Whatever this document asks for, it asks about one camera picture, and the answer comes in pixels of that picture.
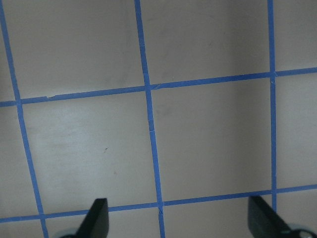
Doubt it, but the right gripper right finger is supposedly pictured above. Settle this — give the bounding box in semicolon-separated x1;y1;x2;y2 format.
247;196;290;238

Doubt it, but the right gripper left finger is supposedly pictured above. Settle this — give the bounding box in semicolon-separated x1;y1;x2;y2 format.
75;198;109;238

